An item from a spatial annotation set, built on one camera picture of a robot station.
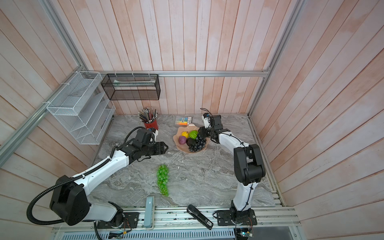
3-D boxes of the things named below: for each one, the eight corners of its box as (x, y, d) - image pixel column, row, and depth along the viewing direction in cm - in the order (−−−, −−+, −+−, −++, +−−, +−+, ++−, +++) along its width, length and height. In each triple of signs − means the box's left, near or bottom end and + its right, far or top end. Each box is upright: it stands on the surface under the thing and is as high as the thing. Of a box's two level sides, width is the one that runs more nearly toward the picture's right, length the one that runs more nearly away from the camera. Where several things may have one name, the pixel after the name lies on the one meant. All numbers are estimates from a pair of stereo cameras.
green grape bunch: (157, 196, 83) (155, 193, 79) (159, 169, 93) (157, 165, 89) (168, 195, 83) (167, 192, 79) (168, 168, 94) (167, 164, 89)
